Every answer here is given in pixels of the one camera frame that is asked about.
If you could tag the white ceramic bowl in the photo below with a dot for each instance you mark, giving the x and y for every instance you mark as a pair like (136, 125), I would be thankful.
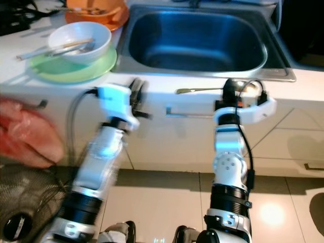
(76, 33)

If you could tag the metal spoon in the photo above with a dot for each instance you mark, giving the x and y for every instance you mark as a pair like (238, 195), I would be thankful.
(197, 90)

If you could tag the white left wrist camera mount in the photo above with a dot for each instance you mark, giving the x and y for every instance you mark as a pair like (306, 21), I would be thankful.
(114, 101)

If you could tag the green plate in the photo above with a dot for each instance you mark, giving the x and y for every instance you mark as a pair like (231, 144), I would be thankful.
(71, 75)

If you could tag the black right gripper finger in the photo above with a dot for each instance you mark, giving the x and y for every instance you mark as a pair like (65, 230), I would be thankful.
(232, 89)

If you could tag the robot leg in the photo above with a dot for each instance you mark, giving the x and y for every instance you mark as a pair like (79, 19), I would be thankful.
(117, 233)
(188, 235)

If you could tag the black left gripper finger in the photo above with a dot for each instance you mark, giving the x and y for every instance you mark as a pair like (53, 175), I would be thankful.
(136, 88)

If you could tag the stainless steel sink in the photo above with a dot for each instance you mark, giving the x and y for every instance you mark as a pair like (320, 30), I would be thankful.
(197, 45)

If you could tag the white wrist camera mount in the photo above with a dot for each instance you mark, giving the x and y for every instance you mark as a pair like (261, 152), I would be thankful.
(114, 101)
(263, 107)

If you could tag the white kitchen cabinet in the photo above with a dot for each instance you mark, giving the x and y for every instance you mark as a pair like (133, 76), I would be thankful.
(182, 147)

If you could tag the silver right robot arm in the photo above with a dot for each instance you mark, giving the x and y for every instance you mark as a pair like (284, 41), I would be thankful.
(230, 167)

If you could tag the robot right leg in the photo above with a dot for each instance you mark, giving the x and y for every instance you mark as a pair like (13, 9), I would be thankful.
(188, 235)

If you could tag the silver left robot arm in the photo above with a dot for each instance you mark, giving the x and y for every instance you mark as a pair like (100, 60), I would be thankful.
(104, 162)

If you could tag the black floor fan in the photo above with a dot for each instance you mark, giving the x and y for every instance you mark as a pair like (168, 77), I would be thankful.
(30, 202)

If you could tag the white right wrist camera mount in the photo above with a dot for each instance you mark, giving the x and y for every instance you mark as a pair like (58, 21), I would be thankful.
(263, 107)

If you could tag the robot left leg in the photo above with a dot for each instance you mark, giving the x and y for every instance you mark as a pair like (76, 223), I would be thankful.
(117, 233)

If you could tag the red plastic bag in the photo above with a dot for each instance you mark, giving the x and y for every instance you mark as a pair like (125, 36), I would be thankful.
(30, 134)

